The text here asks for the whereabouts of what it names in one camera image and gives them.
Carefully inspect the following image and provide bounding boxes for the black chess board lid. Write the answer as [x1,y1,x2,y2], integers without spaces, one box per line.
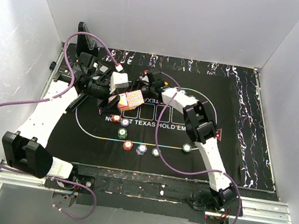
[76,21,99,57]

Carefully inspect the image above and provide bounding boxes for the black red all-in triangle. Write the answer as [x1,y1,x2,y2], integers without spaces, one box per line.
[216,128,222,141]

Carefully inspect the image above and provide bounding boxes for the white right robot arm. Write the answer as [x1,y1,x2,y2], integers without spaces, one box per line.
[132,69,242,215]

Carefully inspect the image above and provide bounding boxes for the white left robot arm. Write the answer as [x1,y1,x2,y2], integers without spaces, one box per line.
[2,53,113,190]

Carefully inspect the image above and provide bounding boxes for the red playing card box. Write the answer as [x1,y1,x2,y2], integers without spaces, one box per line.
[117,90,144,111]

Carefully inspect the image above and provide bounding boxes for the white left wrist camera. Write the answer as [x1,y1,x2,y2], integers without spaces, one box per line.
[110,72,129,94]

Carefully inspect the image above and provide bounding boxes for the red chips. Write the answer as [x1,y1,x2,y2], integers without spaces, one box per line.
[111,115,121,123]

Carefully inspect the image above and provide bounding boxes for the blue poker chip stack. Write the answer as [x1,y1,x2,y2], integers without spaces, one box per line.
[136,144,147,156]

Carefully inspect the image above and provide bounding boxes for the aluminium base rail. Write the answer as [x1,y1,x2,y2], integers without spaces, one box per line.
[0,171,291,224]

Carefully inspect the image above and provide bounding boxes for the black poker felt mat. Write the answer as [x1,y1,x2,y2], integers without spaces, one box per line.
[46,48,275,191]

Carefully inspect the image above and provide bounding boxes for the black white chess board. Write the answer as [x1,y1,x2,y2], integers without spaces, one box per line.
[67,93,88,112]

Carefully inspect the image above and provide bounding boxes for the red poker chip stack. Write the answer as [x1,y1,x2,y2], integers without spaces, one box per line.
[123,140,133,150]

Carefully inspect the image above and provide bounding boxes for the green poker chip stack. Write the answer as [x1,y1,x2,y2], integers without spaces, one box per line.
[151,148,159,157]

